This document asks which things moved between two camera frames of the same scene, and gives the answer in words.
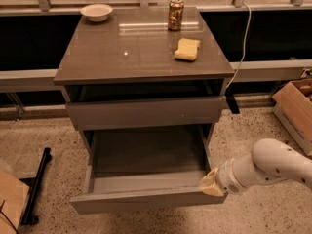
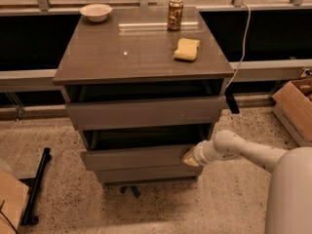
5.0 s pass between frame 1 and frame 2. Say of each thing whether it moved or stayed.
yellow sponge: stayed
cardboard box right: stayed
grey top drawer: stayed
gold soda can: stayed
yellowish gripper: moved
